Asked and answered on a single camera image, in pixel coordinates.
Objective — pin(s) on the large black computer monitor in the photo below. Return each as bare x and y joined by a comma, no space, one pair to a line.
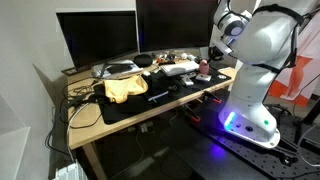
176,23

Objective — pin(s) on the small orange trinkets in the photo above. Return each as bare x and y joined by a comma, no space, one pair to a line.
161,60

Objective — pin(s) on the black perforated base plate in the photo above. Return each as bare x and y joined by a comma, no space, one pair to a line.
250,160

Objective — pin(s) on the white AirTag paper sleeve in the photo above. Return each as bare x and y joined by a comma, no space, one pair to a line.
203,77

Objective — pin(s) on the white charger puck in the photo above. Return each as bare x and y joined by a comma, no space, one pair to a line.
146,73

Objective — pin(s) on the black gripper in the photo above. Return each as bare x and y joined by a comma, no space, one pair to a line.
216,53

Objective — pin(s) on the black oval case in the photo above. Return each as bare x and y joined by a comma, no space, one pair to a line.
143,60

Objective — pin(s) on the black power strip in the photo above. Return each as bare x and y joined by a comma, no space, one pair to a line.
70,70

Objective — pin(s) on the navy blue booklet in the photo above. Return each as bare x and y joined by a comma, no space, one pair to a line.
155,85

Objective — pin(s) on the black notebook white pages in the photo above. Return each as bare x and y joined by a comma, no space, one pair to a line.
160,96

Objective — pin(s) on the orange black clamp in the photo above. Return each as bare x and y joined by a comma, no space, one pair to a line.
213,97
192,115

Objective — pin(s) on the white ribbed radiator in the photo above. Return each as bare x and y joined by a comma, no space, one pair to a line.
70,171

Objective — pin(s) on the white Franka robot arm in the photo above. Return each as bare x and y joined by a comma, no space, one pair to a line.
263,43

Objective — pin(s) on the black desk mat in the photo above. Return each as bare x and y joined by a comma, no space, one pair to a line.
133,106

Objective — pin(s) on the white orange poster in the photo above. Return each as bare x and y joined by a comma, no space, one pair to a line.
293,80

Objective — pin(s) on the small white toy figure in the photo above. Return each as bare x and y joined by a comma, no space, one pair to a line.
184,56

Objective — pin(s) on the yellow cloth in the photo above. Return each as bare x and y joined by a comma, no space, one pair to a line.
125,87

